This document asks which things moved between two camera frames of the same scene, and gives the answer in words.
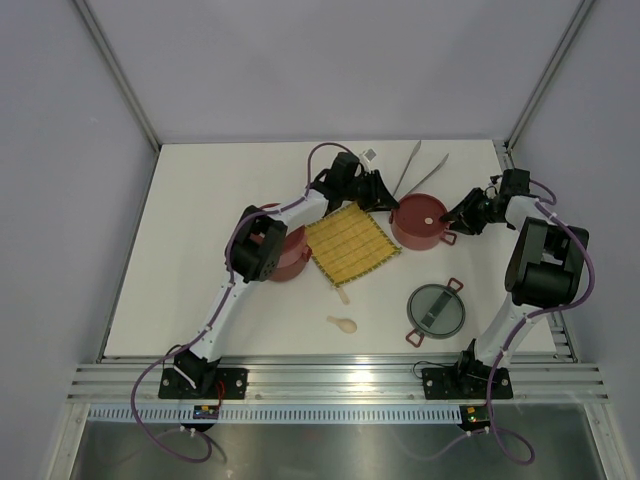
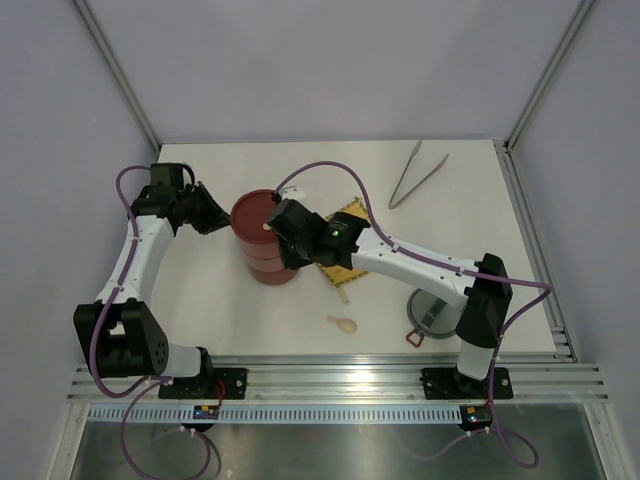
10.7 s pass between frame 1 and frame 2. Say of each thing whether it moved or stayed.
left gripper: moved
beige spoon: stayed
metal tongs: stayed
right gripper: moved
